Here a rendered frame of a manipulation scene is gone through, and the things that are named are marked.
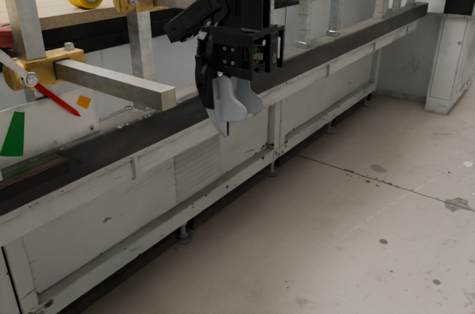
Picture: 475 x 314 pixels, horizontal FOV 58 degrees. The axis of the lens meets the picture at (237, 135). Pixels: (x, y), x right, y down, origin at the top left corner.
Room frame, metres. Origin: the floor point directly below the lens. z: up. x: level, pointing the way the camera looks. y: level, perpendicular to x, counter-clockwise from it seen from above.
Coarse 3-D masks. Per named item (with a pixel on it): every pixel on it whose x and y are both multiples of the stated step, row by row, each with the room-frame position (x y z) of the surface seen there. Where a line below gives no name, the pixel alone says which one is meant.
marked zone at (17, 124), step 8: (16, 112) 0.69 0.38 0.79; (24, 112) 0.70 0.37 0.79; (16, 120) 0.68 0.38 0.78; (24, 120) 0.69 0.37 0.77; (8, 128) 0.67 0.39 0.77; (16, 128) 0.68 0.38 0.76; (8, 136) 0.67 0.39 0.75; (16, 136) 0.68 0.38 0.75; (8, 144) 0.67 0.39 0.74; (16, 144) 0.68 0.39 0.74; (8, 152) 0.66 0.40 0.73; (16, 152) 0.67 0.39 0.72
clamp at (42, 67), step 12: (60, 48) 0.82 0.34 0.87; (24, 60) 0.73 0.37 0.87; (36, 60) 0.73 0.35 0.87; (48, 60) 0.75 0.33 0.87; (60, 60) 0.76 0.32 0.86; (84, 60) 0.80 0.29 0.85; (12, 72) 0.70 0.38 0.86; (36, 72) 0.72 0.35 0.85; (48, 72) 0.74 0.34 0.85; (12, 84) 0.71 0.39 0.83; (48, 84) 0.74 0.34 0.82
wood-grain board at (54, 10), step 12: (0, 0) 1.26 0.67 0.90; (36, 0) 1.26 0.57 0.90; (48, 0) 1.26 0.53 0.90; (60, 0) 1.26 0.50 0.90; (108, 0) 1.26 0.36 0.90; (0, 12) 1.05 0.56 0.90; (48, 12) 1.05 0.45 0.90; (60, 12) 1.05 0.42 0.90; (72, 12) 1.05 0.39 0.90; (84, 12) 1.07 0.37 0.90; (96, 12) 1.10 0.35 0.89; (108, 12) 1.13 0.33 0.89; (0, 24) 0.91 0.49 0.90; (48, 24) 0.99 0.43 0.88; (60, 24) 1.02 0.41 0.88; (72, 24) 1.04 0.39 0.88
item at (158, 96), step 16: (64, 64) 0.74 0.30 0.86; (80, 64) 0.74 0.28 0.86; (64, 80) 0.74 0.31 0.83; (80, 80) 0.71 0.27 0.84; (96, 80) 0.68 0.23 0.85; (112, 80) 0.65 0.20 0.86; (128, 80) 0.65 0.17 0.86; (144, 80) 0.65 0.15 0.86; (128, 96) 0.63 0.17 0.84; (144, 96) 0.61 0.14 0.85; (160, 96) 0.59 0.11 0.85
